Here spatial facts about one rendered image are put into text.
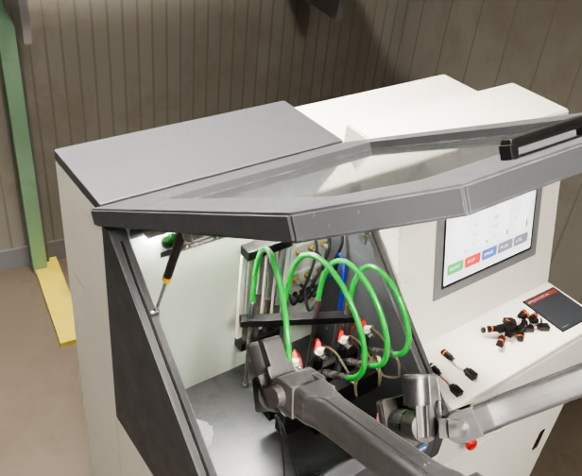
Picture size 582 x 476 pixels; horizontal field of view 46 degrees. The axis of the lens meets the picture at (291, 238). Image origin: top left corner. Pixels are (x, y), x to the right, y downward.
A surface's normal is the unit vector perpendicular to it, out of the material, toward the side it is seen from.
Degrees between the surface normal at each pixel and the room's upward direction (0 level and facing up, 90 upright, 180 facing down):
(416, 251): 76
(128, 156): 0
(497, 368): 0
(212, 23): 90
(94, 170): 0
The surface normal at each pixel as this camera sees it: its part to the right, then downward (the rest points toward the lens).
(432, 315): 0.58, 0.31
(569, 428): 0.10, -0.81
